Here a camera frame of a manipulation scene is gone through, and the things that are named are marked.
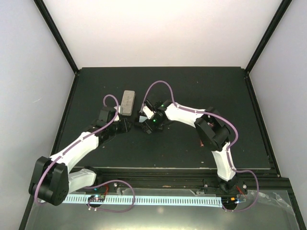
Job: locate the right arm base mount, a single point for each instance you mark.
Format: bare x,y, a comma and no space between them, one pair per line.
232,193

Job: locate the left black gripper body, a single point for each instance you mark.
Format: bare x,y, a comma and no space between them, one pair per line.
122,129

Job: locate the grey glasses case green lining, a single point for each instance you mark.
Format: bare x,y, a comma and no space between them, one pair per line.
127,103

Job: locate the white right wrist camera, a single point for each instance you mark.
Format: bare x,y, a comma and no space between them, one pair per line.
148,112

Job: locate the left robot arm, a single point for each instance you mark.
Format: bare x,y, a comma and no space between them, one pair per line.
52,179

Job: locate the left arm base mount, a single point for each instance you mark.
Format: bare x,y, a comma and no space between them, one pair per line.
100,191

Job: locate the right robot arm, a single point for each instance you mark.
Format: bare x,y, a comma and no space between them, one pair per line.
211,128

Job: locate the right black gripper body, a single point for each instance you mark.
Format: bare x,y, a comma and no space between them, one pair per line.
155,123

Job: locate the white slotted cable duct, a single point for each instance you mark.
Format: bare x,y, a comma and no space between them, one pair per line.
144,200

